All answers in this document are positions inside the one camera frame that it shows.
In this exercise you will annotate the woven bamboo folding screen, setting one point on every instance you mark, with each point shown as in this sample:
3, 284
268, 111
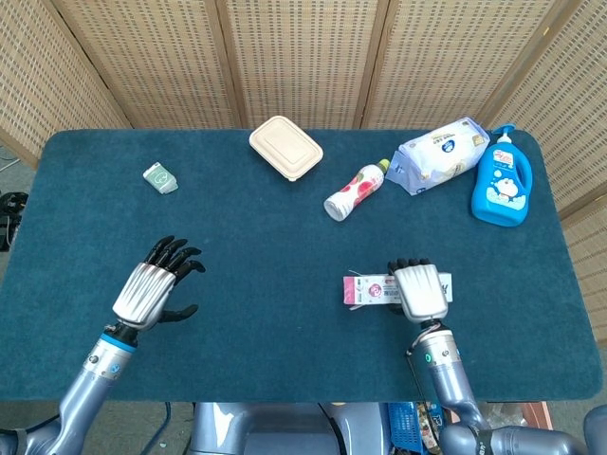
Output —
303, 57

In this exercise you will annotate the blue detergent pump bottle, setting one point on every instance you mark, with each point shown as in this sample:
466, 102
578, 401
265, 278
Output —
502, 189

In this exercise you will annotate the pink label drink bottle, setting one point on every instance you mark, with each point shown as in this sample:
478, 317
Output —
355, 189

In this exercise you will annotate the grey-blue robot torso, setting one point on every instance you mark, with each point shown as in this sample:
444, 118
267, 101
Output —
265, 431

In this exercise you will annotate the blue plastic basket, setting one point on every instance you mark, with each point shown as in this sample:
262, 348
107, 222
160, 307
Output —
403, 426

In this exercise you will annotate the small green packet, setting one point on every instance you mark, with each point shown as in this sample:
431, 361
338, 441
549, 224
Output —
160, 177

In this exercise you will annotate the beige lidded food container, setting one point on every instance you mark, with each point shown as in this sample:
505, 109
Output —
284, 148

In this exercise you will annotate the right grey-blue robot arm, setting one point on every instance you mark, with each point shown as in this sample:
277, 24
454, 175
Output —
448, 374

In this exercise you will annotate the white red toothpaste box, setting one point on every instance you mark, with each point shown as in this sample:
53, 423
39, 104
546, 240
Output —
372, 290

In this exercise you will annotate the black floor equipment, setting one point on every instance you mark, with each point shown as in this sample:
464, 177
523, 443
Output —
12, 208

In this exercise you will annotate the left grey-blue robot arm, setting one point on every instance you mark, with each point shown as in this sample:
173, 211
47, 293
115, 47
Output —
90, 384

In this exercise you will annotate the teal felt table cover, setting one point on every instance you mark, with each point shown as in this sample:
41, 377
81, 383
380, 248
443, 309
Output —
275, 322

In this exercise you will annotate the wooden crate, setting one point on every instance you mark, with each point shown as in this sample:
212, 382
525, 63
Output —
538, 414

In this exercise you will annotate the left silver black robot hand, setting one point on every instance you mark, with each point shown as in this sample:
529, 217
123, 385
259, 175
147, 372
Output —
142, 294

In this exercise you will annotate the wet wipes pack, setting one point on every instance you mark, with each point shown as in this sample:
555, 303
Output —
436, 156

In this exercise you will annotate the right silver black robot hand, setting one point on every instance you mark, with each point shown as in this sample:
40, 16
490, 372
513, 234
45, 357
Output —
419, 291

